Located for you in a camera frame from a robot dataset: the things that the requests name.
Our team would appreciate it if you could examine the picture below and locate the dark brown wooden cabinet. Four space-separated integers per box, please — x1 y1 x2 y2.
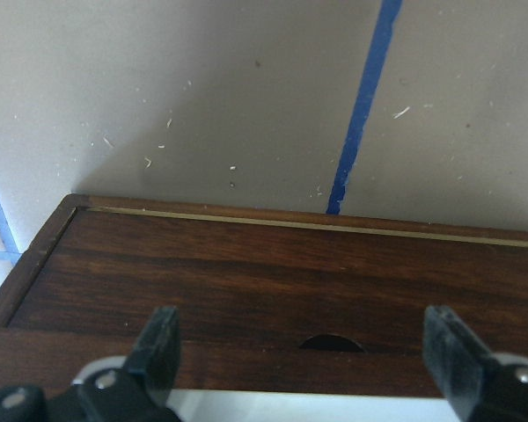
0 193 528 399

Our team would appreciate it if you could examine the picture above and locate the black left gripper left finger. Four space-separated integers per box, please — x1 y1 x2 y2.
0 307 180 421

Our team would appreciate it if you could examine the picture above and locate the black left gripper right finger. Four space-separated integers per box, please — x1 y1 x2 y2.
422 305 528 421

